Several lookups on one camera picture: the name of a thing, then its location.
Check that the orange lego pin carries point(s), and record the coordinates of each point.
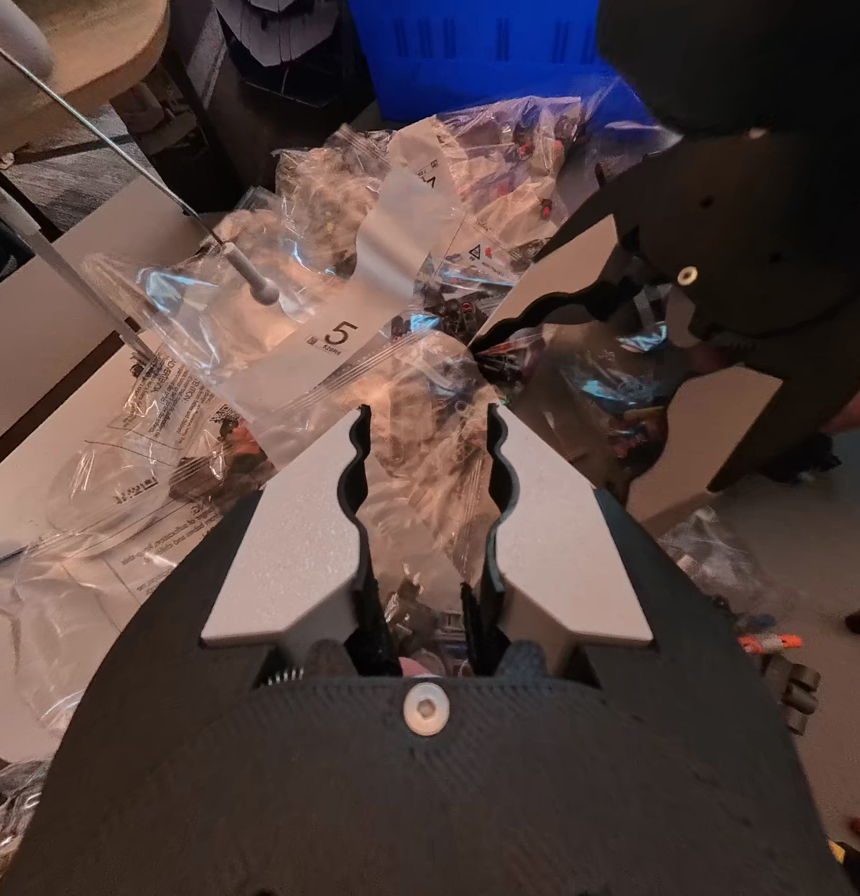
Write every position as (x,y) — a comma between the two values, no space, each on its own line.
(773,642)

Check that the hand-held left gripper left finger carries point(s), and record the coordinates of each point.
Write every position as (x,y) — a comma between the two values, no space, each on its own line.
(290,560)

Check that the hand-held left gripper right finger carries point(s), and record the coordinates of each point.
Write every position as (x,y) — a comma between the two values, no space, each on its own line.
(570,560)

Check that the blue plastic bin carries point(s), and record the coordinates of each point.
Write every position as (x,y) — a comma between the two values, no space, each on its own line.
(437,56)

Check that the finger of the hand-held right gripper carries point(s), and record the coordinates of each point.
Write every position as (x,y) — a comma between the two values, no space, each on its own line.
(577,266)
(724,420)

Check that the pile of clear parts bags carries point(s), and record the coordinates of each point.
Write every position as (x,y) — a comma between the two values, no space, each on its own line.
(332,336)

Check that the yellow lego piece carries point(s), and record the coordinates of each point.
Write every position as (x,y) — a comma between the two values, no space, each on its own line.
(838,851)

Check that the dark grey connector block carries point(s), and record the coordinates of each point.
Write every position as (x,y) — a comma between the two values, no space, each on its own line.
(794,689)

